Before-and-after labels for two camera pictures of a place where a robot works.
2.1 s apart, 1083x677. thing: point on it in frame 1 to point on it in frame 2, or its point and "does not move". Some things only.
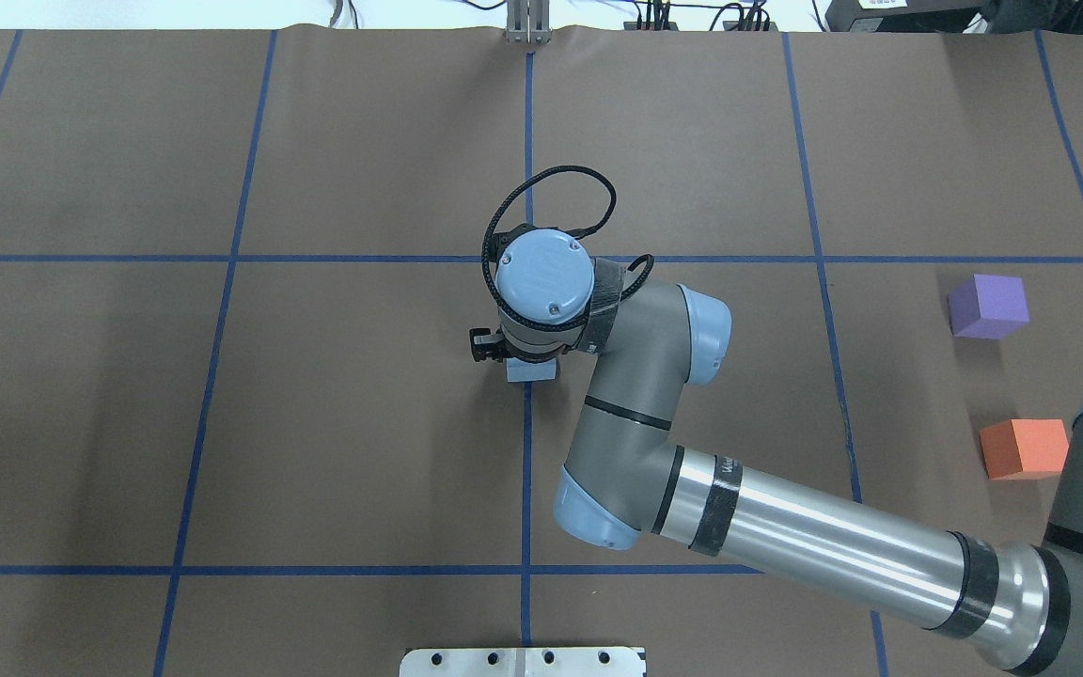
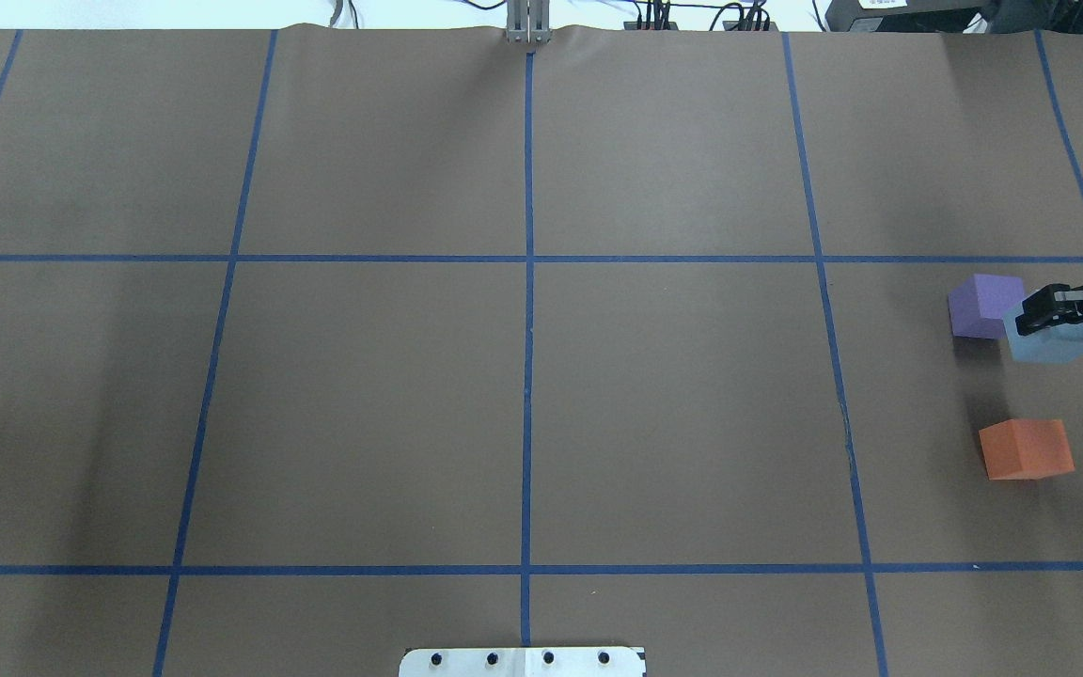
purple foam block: x=988 y=307 does not move
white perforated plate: x=525 y=662 does not move
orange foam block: x=1019 y=449 does not move
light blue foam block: x=518 y=370 to x=1058 y=343
